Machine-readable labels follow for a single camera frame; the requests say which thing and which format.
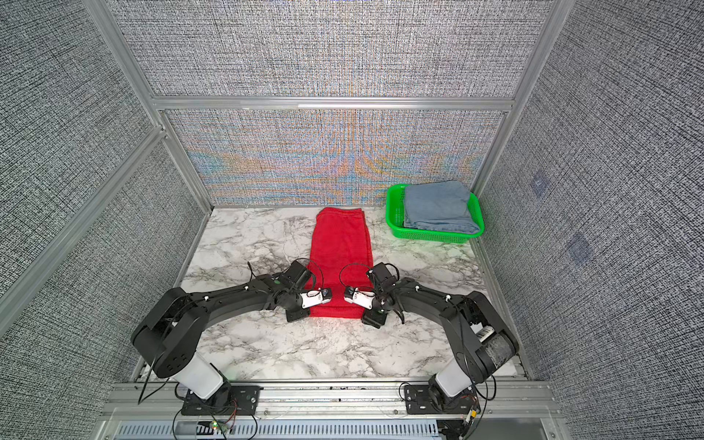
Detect red long pants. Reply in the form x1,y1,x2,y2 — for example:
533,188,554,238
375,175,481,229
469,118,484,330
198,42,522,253
309,207,373,320

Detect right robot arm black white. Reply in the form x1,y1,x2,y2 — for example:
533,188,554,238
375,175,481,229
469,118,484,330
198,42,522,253
345,263,519,405

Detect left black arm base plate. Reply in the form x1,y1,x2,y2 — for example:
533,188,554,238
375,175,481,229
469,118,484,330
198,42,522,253
181,383,261,416

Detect folded grey-blue cloth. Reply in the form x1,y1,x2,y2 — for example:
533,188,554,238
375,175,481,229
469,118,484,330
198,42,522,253
403,181,480,235

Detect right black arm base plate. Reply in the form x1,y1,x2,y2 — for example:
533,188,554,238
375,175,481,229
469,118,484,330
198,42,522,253
399,382,480,415

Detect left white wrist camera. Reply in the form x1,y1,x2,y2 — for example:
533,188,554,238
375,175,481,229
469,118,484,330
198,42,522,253
300,288,333,309

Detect white slotted cable duct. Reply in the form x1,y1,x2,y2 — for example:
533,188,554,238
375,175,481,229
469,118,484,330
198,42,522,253
114,420,441,439

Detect aluminium front rail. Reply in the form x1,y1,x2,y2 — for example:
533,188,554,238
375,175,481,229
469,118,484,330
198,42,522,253
101,378,557,422

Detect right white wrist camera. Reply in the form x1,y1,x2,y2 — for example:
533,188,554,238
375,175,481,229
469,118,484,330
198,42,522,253
344,286,376,310

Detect aluminium cage frame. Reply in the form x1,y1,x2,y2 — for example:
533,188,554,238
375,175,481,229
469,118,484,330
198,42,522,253
0,0,576,419

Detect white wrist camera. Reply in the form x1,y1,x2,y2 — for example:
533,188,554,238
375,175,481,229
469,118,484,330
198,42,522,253
300,288,333,309
344,286,376,310

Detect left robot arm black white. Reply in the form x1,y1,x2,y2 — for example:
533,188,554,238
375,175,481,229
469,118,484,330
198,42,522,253
130,261,326,401

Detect green plastic basket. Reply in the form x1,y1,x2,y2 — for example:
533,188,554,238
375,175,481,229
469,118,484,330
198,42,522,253
385,184,486,244

